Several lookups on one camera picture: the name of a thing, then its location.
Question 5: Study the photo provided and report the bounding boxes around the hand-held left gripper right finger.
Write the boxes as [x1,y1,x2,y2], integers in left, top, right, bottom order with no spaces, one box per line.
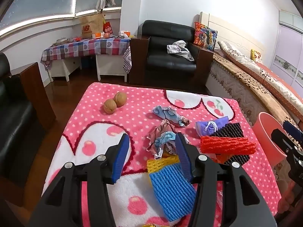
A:
[175,132,276,227]

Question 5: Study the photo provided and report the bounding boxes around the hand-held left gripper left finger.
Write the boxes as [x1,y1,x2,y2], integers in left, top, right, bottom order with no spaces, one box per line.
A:
[28,134,130,227]

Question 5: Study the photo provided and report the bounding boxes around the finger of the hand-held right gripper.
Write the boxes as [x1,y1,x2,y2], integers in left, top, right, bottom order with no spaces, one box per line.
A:
[283,120,303,147]
[271,128,296,154]

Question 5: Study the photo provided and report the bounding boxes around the pink plastic bucket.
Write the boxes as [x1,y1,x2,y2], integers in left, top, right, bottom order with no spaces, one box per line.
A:
[251,112,296,168]

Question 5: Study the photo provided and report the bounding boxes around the yellow foam net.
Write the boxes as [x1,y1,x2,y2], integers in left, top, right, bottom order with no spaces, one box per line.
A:
[146,155,181,187]

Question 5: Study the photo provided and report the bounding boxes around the orange wrapper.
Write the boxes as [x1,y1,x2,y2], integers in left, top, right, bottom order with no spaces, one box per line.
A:
[212,153,229,163]

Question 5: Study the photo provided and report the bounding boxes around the blue foam net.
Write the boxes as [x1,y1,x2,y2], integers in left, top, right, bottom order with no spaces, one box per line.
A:
[149,163,197,221]

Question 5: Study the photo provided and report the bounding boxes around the purple face mask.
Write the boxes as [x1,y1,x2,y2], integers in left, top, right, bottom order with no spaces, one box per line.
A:
[195,116,230,138]

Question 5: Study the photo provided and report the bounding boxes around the blue patterned wrapper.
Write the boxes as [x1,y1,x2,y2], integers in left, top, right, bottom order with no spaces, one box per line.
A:
[153,106,190,128]

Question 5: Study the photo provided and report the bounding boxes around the red foam net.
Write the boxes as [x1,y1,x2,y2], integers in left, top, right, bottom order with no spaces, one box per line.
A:
[200,136,257,155]

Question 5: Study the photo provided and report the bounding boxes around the black foam net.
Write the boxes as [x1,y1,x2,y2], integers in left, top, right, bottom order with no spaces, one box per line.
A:
[209,122,251,166]

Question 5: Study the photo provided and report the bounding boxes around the clear red printed wrapper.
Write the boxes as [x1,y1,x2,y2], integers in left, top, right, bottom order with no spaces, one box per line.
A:
[216,189,224,208]

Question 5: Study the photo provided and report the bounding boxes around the person's right hand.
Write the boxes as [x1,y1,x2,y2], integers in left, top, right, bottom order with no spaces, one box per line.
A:
[278,187,300,215]

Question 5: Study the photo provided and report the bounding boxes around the pink polka-dot blanket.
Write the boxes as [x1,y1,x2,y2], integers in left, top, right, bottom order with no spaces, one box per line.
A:
[43,82,282,227]

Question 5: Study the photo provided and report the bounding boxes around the brown walnut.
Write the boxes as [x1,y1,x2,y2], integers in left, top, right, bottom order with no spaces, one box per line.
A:
[114,92,127,107]
[103,99,117,114]

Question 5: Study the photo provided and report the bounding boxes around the brown leaf-print blanket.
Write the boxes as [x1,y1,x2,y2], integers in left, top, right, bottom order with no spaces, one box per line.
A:
[213,52,303,133]

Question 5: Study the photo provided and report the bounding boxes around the floral pink quilt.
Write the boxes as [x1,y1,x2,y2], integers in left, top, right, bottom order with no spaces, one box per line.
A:
[217,40,303,116]

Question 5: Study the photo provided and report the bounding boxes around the lilac sliding-door wardrobe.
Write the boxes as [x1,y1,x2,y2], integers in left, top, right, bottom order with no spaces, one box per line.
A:
[270,11,303,97]

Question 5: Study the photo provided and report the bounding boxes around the yellow patterned pillow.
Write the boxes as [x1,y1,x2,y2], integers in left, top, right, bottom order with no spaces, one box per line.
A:
[250,49,263,61]

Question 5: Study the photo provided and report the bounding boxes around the white cabinet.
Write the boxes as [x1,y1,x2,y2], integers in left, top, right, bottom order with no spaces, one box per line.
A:
[48,57,83,82]
[95,53,128,82]

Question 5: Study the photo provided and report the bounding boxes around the white grey crumpled clothes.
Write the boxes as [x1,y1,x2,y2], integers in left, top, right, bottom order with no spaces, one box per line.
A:
[166,40,195,62]

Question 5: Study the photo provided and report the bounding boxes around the black leather armchair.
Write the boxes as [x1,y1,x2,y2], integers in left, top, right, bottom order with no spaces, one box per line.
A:
[130,19,215,86]
[0,52,57,218]

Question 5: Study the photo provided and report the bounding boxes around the checked tablecloth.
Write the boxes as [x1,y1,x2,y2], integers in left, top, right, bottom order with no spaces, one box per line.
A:
[41,37,132,74]

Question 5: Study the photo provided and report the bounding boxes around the cream bed headboard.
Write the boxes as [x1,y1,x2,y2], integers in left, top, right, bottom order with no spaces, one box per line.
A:
[199,11,265,63]

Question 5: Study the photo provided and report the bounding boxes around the colourful patterned pillow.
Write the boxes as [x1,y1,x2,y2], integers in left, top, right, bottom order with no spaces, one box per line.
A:
[193,22,218,51]

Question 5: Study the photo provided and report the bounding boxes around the red gift bag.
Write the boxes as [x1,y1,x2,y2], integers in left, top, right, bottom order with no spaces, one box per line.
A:
[103,21,114,36]

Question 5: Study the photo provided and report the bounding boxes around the brown paper bag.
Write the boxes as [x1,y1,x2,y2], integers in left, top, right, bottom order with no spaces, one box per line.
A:
[81,14,105,39]

